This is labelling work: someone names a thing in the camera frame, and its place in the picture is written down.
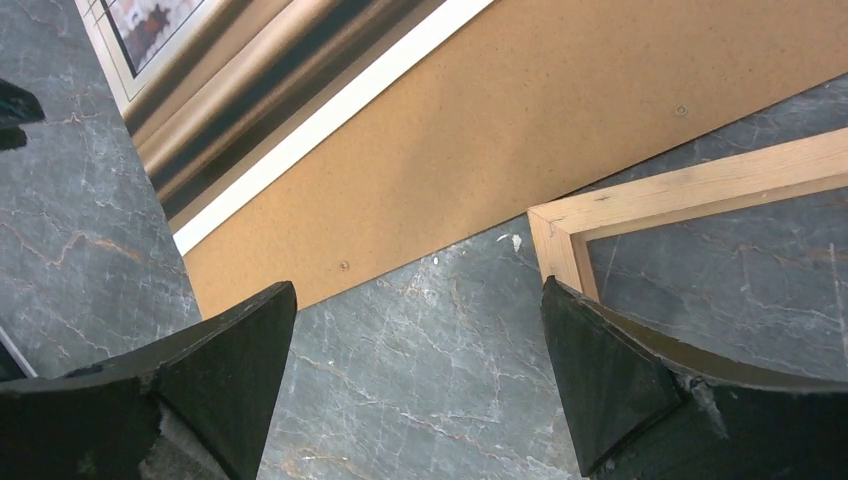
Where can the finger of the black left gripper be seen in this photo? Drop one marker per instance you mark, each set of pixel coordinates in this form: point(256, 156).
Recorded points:
point(18, 107)

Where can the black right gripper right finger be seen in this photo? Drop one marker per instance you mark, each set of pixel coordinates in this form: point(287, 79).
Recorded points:
point(640, 404)

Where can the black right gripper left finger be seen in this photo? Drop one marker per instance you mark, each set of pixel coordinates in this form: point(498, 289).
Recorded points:
point(196, 404)

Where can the wooden picture frame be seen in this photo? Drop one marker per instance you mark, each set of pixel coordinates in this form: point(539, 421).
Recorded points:
point(561, 229)

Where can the printed photo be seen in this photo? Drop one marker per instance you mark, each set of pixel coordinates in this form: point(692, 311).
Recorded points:
point(222, 97)

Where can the transparent plastic sheet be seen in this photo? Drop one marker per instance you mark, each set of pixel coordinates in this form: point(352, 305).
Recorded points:
point(764, 285)

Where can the brown backing board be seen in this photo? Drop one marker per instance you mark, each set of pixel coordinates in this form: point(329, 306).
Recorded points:
point(485, 110)

